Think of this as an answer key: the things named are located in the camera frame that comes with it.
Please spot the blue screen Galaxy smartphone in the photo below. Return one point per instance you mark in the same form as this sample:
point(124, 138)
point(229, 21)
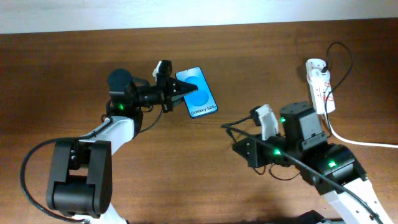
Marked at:
point(200, 102)

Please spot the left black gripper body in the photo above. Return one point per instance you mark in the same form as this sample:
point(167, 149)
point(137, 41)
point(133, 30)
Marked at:
point(153, 94)

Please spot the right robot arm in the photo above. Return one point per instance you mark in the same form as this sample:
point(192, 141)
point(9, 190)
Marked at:
point(297, 139)

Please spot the white USB charger adapter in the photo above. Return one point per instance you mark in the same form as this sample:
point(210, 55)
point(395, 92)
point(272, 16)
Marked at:
point(314, 67)

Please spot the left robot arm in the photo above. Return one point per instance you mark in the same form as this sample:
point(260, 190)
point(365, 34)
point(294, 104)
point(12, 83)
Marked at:
point(80, 183)

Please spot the white power strip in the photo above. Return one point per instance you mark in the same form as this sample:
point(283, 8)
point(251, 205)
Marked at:
point(320, 90)

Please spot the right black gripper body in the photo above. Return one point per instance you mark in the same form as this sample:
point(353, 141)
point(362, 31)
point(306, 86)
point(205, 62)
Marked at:
point(249, 150)

